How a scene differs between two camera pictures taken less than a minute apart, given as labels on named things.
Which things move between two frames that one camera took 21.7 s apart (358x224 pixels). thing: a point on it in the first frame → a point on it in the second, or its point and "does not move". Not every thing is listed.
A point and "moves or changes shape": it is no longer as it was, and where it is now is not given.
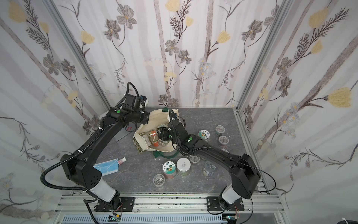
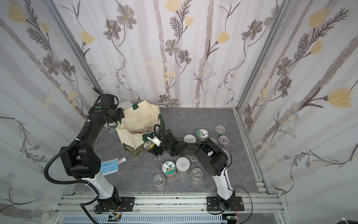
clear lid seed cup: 158,180 does not move
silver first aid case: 126,130 → 123,105
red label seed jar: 169,169 does not move
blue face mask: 107,167 does not move
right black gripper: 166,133 → 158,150
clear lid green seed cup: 219,129 does not move
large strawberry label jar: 204,134 does not move
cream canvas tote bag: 145,137 moves or changes shape
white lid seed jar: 183,165 does not move
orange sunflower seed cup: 223,141 does not move
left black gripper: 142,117 → 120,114
